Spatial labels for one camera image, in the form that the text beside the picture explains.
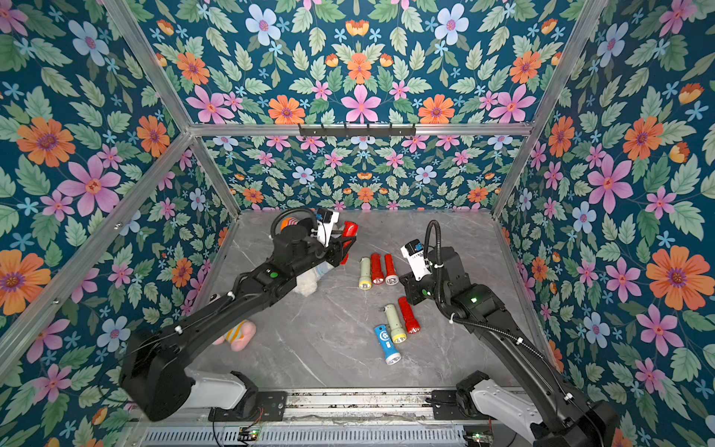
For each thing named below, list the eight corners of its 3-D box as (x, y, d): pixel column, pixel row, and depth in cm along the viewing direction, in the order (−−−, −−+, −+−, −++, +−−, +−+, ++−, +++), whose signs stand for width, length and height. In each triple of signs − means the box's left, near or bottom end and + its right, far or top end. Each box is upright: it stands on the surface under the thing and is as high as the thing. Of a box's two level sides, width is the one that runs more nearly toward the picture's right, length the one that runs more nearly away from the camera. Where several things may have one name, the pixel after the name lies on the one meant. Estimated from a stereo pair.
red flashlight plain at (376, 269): (370, 284, 99) (370, 280, 97) (371, 256, 107) (371, 252, 105) (383, 284, 99) (384, 280, 97) (383, 256, 107) (383, 252, 105)
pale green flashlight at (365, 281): (358, 290, 98) (358, 286, 95) (360, 260, 106) (359, 256, 104) (371, 290, 98) (371, 286, 95) (372, 260, 106) (372, 256, 103)
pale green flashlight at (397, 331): (393, 344, 86) (393, 341, 83) (383, 310, 93) (383, 306, 91) (406, 341, 86) (407, 337, 84) (395, 306, 94) (395, 302, 92)
